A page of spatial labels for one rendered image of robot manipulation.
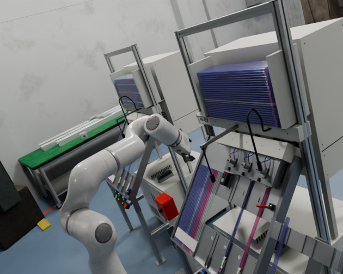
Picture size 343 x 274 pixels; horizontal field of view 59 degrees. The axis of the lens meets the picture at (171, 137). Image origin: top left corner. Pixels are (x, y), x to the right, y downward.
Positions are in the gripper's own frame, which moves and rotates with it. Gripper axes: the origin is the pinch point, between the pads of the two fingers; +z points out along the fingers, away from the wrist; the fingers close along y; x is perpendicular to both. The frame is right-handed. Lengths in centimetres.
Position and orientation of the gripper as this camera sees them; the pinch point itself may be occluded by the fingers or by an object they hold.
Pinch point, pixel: (189, 150)
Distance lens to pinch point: 138.9
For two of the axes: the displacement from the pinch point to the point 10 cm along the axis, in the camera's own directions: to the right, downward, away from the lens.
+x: -8.5, 3.7, 3.7
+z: 4.9, 3.6, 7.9
